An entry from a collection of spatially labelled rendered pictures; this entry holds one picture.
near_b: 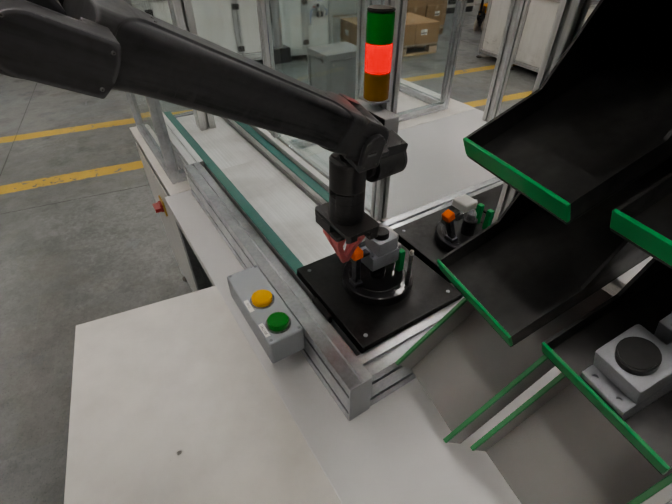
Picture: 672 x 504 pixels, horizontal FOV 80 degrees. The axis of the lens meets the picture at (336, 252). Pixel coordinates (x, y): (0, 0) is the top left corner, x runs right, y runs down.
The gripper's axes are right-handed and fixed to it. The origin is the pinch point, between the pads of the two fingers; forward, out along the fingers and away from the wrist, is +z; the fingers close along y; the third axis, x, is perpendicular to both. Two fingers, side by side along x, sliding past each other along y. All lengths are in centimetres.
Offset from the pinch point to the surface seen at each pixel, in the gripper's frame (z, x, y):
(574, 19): -39.8, -10.4, -21.0
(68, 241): 108, 62, 207
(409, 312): 9.6, -7.8, -10.4
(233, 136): 15, -14, 93
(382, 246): -1.3, -6.6, -2.3
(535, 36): 61, -463, 271
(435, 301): 9.6, -13.8, -11.0
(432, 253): 9.5, -23.4, -0.2
